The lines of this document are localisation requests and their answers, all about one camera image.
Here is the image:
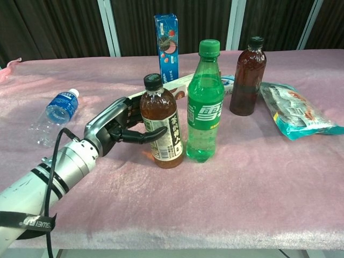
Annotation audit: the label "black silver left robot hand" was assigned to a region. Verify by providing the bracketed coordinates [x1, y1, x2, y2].
[83, 96, 168, 158]

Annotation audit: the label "amber tea bottle white label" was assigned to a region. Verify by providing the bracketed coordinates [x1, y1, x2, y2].
[139, 73, 185, 169]

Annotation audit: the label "dark brown tea bottle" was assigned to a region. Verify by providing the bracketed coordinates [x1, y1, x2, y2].
[229, 36, 268, 117]

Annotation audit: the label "clear water bottle blue label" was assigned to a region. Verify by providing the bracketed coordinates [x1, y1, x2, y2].
[28, 88, 80, 148]

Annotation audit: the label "long white box red circles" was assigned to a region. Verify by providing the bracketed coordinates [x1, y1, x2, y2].
[128, 74, 201, 101]

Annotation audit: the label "blue cookie box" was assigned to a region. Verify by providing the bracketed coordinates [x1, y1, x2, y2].
[153, 13, 180, 85]

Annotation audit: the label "green soda bottle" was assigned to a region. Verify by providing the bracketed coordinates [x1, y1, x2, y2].
[185, 39, 225, 163]

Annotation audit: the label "dark brown pleated curtain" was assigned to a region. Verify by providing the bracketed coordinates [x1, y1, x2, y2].
[0, 0, 344, 68]

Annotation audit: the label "pink plush table cloth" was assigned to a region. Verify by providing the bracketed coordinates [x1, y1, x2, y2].
[0, 48, 344, 249]

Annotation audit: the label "small white blue box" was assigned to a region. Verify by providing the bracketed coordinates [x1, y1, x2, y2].
[220, 74, 236, 96]

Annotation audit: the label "teal snack packet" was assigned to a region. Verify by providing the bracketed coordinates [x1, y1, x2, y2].
[259, 82, 344, 141]

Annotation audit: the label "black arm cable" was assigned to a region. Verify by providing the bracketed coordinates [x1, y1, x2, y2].
[44, 127, 81, 258]

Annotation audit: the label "white frame post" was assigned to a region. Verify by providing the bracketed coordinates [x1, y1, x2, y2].
[296, 0, 325, 51]
[96, 0, 122, 58]
[225, 0, 247, 51]

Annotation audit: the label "black printed strap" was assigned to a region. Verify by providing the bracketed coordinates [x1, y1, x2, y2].
[0, 211, 58, 240]

